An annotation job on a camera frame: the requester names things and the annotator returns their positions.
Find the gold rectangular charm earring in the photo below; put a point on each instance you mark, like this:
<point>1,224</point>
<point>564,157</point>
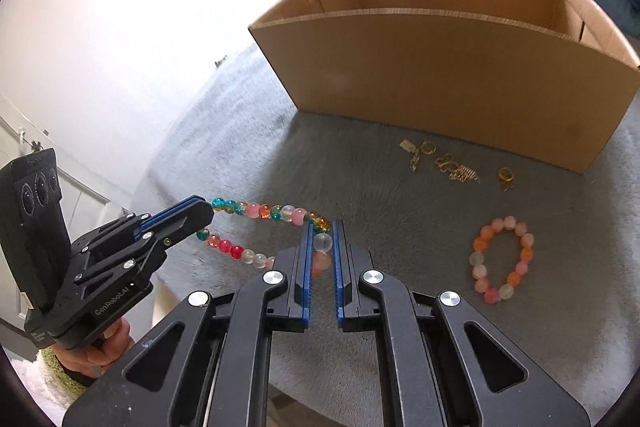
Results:
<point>408,145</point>

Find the white cabinet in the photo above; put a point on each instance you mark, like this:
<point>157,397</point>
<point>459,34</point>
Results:
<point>80,202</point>

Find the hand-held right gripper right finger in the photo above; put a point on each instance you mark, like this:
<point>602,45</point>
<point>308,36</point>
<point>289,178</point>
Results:
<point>340,287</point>

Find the person's left forearm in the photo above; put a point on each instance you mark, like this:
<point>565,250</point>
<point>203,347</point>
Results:
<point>55,377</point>

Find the person's left hand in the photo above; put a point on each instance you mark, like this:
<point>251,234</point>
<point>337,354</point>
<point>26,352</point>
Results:
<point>90,357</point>

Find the gold spiral earring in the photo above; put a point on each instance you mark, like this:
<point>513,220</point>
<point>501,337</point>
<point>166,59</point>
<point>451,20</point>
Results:
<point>467,174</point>

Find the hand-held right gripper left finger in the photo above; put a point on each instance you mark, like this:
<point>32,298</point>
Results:
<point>307,292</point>

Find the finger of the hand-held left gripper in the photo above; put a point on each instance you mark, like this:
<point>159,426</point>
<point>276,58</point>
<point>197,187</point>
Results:
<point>170,212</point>
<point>185,227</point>

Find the cardboard box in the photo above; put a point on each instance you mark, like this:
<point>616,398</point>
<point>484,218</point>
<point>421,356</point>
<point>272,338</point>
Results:
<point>425,72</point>

